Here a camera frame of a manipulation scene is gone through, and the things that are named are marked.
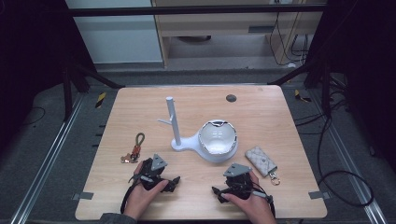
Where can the aluminium floor rail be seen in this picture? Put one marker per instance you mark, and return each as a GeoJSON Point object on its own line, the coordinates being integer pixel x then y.
{"type": "Point", "coordinates": [46, 158]}
{"type": "Point", "coordinates": [348, 155]}

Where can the grey round table grommet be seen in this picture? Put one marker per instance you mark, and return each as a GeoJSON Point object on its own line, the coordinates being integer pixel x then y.
{"type": "Point", "coordinates": [231, 98]}

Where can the person's right hand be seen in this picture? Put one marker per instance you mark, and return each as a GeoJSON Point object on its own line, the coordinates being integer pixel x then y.
{"type": "Point", "coordinates": [255, 208]}

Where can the person's left hand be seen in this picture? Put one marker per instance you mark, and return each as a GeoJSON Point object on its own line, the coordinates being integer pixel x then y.
{"type": "Point", "coordinates": [140, 199]}

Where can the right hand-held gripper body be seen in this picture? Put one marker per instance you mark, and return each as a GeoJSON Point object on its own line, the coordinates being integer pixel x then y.
{"type": "Point", "coordinates": [238, 170]}

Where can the black frame crossbar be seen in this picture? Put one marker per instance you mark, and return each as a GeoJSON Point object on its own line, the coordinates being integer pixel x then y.
{"type": "Point", "coordinates": [186, 10]}

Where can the white key holder stand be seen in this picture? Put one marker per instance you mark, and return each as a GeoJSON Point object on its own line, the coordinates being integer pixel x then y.
{"type": "Point", "coordinates": [174, 124]}

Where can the white quilted key case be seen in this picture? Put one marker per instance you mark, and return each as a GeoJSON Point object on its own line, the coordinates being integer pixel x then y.
{"type": "Point", "coordinates": [260, 160]}

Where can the black curtain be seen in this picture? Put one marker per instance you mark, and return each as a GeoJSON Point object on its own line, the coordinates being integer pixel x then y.
{"type": "Point", "coordinates": [28, 62]}
{"type": "Point", "coordinates": [367, 62]}

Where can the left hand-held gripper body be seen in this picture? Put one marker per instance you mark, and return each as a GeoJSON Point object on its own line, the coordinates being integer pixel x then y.
{"type": "Point", "coordinates": [158, 162]}

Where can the yellow black striped tape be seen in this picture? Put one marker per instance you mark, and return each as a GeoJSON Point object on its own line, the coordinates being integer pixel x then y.
{"type": "Point", "coordinates": [100, 100]}
{"type": "Point", "coordinates": [300, 95]}

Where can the black frame strut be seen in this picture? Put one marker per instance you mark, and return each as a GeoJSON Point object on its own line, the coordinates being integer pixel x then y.
{"type": "Point", "coordinates": [93, 74]}
{"type": "Point", "coordinates": [295, 74]}

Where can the grey tape strip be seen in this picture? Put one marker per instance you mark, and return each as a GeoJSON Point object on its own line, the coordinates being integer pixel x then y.
{"type": "Point", "coordinates": [83, 196]}
{"type": "Point", "coordinates": [319, 195]}

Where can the light wooden desk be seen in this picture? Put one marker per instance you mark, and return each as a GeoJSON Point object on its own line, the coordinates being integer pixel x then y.
{"type": "Point", "coordinates": [218, 26]}

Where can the white cabinet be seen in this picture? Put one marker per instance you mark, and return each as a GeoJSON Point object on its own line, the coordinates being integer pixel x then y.
{"type": "Point", "coordinates": [118, 37]}

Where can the white cup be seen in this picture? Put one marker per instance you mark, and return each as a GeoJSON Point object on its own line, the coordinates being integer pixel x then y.
{"type": "Point", "coordinates": [215, 140]}

